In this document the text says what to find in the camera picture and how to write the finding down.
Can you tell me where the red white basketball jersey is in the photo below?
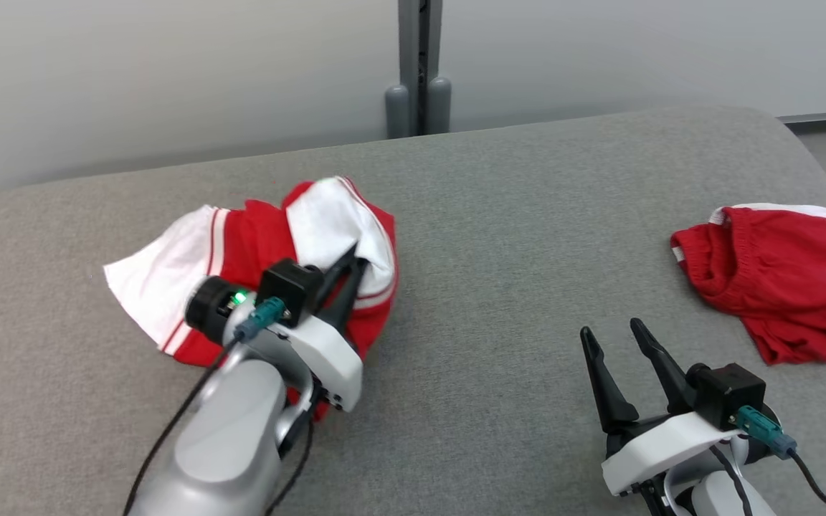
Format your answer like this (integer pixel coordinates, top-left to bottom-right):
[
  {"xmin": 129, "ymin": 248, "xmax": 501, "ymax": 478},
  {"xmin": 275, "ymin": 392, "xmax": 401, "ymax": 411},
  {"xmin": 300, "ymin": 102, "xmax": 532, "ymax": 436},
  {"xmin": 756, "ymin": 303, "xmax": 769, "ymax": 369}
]
[{"xmin": 103, "ymin": 176, "xmax": 398, "ymax": 421}]

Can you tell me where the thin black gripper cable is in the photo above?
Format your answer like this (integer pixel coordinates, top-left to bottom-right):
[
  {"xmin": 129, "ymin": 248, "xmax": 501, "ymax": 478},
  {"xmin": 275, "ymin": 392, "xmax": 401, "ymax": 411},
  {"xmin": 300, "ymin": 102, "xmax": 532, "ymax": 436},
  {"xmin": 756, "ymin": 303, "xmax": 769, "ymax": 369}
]
[
  {"xmin": 711, "ymin": 444, "xmax": 755, "ymax": 516},
  {"xmin": 266, "ymin": 380, "xmax": 318, "ymax": 516}
]

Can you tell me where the red shorts white stripe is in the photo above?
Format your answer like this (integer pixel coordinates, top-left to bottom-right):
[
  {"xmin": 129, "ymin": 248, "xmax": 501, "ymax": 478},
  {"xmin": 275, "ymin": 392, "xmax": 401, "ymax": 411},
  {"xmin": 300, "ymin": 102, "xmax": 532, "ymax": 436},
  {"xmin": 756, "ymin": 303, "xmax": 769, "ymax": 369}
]
[{"xmin": 670, "ymin": 203, "xmax": 826, "ymax": 366}]

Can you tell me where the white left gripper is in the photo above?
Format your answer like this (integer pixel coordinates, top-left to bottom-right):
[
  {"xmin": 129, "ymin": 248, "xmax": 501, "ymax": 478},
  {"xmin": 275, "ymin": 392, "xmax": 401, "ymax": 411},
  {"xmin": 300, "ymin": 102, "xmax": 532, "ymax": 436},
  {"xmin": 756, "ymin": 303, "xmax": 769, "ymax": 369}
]
[{"xmin": 270, "ymin": 244, "xmax": 371, "ymax": 413}]

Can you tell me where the camera cable teal plug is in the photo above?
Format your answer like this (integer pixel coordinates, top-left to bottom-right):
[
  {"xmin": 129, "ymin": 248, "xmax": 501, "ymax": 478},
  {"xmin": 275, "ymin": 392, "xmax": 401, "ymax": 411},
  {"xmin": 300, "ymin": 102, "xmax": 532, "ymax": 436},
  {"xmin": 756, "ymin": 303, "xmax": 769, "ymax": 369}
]
[
  {"xmin": 736, "ymin": 405, "xmax": 826, "ymax": 516},
  {"xmin": 123, "ymin": 297, "xmax": 289, "ymax": 516}
]

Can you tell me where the grey cylindrical post foot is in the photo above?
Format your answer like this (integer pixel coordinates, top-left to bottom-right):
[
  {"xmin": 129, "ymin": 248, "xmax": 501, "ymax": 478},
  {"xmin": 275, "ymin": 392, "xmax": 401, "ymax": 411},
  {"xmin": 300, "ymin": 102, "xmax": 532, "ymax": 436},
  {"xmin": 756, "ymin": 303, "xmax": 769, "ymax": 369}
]
[
  {"xmin": 426, "ymin": 77, "xmax": 452, "ymax": 135},
  {"xmin": 385, "ymin": 85, "xmax": 411, "ymax": 139}
]

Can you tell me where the grey metal partition post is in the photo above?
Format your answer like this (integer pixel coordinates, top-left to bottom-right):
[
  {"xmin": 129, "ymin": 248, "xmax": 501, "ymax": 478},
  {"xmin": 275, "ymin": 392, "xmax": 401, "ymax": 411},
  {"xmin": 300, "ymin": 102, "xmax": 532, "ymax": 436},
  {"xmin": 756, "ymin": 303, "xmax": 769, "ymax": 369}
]
[{"xmin": 397, "ymin": 0, "xmax": 444, "ymax": 137}]

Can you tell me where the thin black right gripper cable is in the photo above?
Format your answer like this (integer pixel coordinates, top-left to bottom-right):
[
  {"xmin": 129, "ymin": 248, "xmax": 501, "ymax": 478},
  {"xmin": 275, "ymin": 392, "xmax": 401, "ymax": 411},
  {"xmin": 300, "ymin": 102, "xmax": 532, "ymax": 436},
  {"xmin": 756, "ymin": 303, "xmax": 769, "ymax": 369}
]
[{"xmin": 711, "ymin": 444, "xmax": 755, "ymax": 516}]

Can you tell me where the right camera cable teal plug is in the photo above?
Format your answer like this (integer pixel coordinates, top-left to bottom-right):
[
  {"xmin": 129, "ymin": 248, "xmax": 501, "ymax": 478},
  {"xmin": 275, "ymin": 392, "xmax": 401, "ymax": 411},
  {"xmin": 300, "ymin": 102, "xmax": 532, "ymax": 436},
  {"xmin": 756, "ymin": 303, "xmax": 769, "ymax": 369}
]
[{"xmin": 736, "ymin": 405, "xmax": 826, "ymax": 516}]

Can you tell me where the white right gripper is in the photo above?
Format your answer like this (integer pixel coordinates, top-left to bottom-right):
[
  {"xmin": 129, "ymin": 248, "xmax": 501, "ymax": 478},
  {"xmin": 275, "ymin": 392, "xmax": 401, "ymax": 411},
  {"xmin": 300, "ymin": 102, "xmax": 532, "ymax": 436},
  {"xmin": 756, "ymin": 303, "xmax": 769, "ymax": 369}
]
[{"xmin": 580, "ymin": 319, "xmax": 741, "ymax": 497}]

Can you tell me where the thin black left gripper cable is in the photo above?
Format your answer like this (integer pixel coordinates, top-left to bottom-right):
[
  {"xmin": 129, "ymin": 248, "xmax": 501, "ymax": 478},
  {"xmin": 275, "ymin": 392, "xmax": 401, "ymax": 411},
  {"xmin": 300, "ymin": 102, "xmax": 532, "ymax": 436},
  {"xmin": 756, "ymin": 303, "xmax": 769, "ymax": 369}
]
[{"xmin": 266, "ymin": 380, "xmax": 318, "ymax": 516}]

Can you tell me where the left camera cable teal plug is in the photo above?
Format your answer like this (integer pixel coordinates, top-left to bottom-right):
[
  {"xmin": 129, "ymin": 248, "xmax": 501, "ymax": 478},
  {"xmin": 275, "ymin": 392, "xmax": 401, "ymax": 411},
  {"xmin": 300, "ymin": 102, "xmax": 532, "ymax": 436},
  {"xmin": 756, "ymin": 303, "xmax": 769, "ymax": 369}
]
[{"xmin": 123, "ymin": 297, "xmax": 289, "ymax": 516}]

